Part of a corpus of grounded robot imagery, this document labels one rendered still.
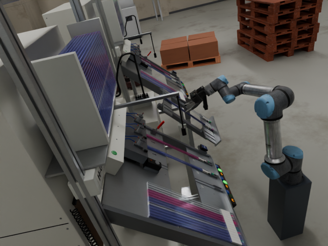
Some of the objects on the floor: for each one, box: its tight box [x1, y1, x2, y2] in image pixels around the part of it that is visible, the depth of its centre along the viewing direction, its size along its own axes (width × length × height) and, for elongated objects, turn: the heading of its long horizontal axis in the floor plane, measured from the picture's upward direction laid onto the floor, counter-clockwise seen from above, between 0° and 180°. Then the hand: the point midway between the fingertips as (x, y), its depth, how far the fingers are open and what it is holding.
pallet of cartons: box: [160, 31, 221, 71], centre depth 526 cm, size 126×91×44 cm
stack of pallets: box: [236, 0, 323, 62], centre depth 487 cm, size 142×96×99 cm
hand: (186, 109), depth 183 cm, fingers open, 9 cm apart
